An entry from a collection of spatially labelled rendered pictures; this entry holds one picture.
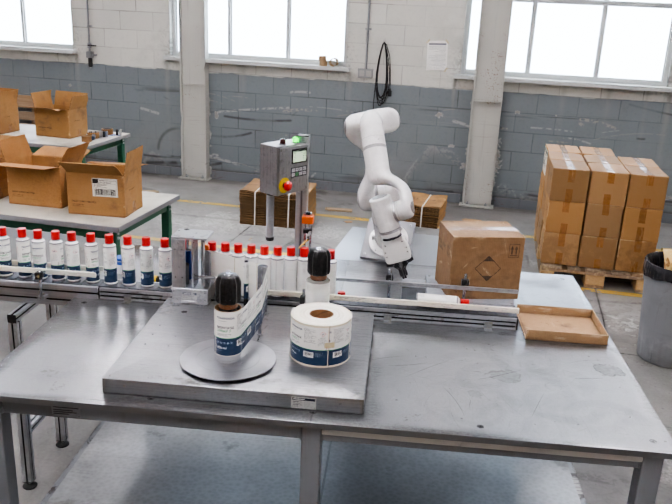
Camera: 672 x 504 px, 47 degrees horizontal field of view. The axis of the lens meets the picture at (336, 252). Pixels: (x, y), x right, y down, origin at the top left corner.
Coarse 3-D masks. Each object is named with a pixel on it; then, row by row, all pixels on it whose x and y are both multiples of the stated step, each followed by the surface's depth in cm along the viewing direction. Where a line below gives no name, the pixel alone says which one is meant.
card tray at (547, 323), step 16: (528, 304) 308; (528, 320) 302; (544, 320) 302; (560, 320) 303; (576, 320) 304; (592, 320) 304; (528, 336) 285; (544, 336) 284; (560, 336) 284; (576, 336) 283; (592, 336) 282; (608, 336) 282
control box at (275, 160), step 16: (272, 144) 288; (288, 144) 289; (304, 144) 294; (272, 160) 287; (288, 160) 289; (272, 176) 289; (288, 176) 291; (304, 176) 298; (272, 192) 290; (288, 192) 293
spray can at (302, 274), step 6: (300, 252) 296; (306, 252) 295; (300, 258) 296; (306, 258) 296; (300, 264) 296; (306, 264) 296; (300, 270) 297; (306, 270) 297; (300, 276) 297; (306, 276) 297; (300, 282) 298; (300, 288) 299
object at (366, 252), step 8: (368, 224) 376; (400, 224) 373; (408, 224) 372; (368, 232) 373; (408, 232) 370; (368, 240) 371; (408, 240) 367; (368, 248) 368; (360, 256) 366; (368, 256) 366; (376, 256) 365
